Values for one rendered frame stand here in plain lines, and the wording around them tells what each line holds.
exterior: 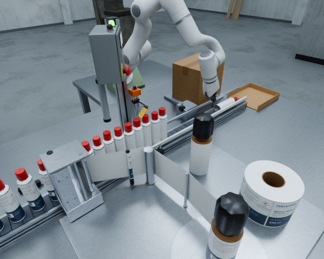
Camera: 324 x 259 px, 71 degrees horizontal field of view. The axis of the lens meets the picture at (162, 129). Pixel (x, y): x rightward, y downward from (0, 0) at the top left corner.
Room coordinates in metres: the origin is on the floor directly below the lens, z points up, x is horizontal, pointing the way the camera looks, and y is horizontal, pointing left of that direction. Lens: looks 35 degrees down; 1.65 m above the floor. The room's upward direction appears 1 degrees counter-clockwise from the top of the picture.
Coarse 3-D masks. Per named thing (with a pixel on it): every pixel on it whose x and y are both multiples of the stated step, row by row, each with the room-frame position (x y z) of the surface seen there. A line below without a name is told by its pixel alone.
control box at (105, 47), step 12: (96, 36) 0.84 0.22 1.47; (108, 36) 0.84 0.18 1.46; (96, 48) 0.84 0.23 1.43; (108, 48) 0.84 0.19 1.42; (120, 48) 0.91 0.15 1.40; (96, 60) 0.84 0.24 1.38; (108, 60) 0.84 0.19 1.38; (120, 60) 0.86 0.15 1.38; (96, 72) 0.84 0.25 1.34; (108, 72) 0.84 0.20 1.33; (120, 72) 0.85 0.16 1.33
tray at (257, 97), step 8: (240, 88) 1.66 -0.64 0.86; (248, 88) 1.71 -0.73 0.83; (256, 88) 1.69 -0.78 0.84; (264, 88) 1.64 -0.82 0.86; (232, 96) 1.58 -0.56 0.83; (240, 96) 1.58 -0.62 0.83; (248, 96) 1.57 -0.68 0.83; (256, 96) 1.57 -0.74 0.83; (264, 96) 1.57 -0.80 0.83; (272, 96) 1.56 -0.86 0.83; (248, 104) 1.44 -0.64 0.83; (256, 104) 1.44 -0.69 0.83; (264, 104) 1.41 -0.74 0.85
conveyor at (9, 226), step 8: (240, 104) 1.37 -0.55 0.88; (208, 112) 1.27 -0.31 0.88; (224, 112) 1.27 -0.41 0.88; (192, 120) 1.18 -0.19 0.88; (176, 128) 1.10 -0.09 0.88; (184, 128) 1.09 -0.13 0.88; (192, 128) 1.09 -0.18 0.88; (168, 136) 1.02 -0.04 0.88; (48, 200) 0.60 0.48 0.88; (24, 208) 0.57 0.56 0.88; (48, 208) 0.56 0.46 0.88; (32, 216) 0.53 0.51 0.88; (8, 224) 0.50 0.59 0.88; (16, 224) 0.50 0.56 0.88; (8, 232) 0.47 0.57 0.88
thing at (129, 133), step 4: (124, 124) 0.85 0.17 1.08; (128, 124) 0.85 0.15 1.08; (128, 128) 0.83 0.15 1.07; (124, 132) 0.84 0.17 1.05; (128, 132) 0.84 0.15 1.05; (132, 132) 0.84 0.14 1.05; (124, 136) 0.83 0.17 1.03; (128, 136) 0.83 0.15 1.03; (132, 136) 0.83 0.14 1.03; (128, 140) 0.83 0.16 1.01; (132, 140) 0.83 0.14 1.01; (128, 144) 0.83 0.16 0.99; (132, 144) 0.83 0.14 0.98; (128, 148) 0.83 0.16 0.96; (132, 148) 0.83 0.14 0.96
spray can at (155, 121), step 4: (152, 112) 0.95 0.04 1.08; (156, 112) 0.95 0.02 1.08; (152, 116) 0.94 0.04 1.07; (156, 116) 0.93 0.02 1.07; (152, 120) 0.93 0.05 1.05; (156, 120) 0.93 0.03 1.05; (152, 124) 0.93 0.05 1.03; (156, 124) 0.92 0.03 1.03; (152, 128) 0.93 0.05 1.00; (156, 128) 0.92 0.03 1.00; (152, 132) 0.93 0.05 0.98; (156, 132) 0.92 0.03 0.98; (152, 136) 0.93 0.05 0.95; (156, 136) 0.92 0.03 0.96; (152, 140) 0.93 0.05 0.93; (156, 140) 0.92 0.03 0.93; (160, 140) 0.95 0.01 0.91; (152, 144) 0.93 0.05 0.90
